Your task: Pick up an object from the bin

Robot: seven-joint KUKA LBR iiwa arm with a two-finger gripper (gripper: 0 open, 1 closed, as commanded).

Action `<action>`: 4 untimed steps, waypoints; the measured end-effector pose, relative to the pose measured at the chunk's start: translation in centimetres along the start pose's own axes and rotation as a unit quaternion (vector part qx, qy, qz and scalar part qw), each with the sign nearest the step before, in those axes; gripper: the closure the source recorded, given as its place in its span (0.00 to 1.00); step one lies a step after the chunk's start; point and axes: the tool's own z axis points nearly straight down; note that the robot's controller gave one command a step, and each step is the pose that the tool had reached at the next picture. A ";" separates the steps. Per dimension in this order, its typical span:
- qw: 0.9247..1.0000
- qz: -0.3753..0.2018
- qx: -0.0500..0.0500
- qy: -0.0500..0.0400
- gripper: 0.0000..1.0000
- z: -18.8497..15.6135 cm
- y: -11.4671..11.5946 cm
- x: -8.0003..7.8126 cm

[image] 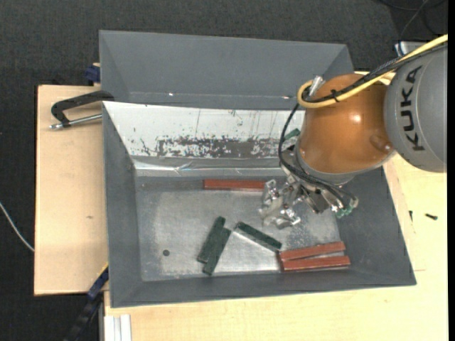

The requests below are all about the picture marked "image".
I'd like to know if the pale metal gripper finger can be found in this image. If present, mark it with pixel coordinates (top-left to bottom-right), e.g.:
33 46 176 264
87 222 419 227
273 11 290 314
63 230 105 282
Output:
258 204 302 229
262 178 289 209

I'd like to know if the dark green flat block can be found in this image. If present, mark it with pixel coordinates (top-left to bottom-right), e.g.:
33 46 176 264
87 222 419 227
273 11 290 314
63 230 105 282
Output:
196 215 227 264
234 221 283 252
202 227 232 276

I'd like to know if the grey metal bin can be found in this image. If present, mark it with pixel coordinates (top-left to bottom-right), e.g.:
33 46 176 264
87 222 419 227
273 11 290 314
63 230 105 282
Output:
98 29 417 308

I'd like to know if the pale wood flat board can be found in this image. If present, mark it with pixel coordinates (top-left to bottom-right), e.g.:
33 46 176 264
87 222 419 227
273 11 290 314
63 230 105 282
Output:
33 85 109 296

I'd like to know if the red-brown flat block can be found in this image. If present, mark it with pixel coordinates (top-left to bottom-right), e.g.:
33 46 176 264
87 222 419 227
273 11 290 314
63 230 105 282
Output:
203 178 267 192
277 240 347 261
280 255 352 273

